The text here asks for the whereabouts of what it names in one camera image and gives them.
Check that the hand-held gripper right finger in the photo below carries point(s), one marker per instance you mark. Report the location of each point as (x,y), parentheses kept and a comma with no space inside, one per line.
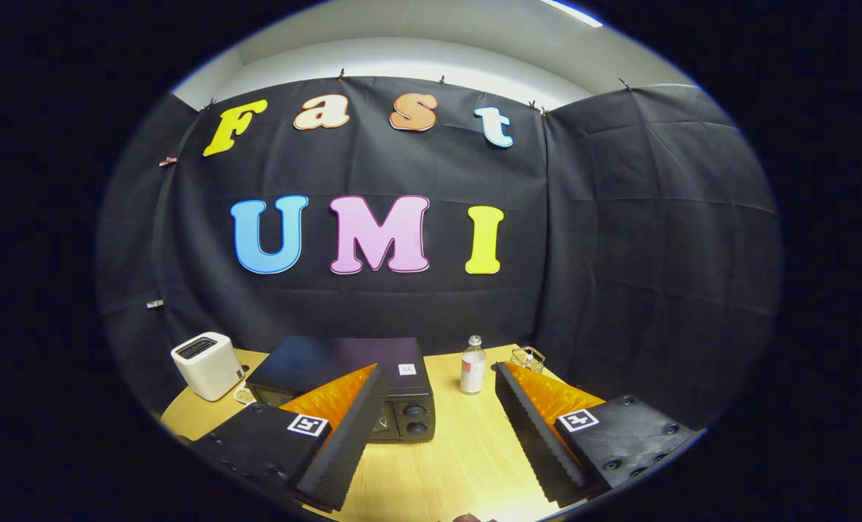
(532,435)

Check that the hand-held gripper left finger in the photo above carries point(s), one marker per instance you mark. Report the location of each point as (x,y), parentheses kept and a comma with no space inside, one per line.
(354,442)

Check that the black toaster oven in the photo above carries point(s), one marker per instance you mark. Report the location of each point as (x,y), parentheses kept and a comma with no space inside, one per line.
(344,359)

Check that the white bread toaster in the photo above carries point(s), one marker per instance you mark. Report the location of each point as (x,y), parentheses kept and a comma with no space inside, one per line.
(206,370)

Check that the clear bottle pink label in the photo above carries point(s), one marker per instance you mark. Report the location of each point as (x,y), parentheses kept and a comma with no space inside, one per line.
(473,373)

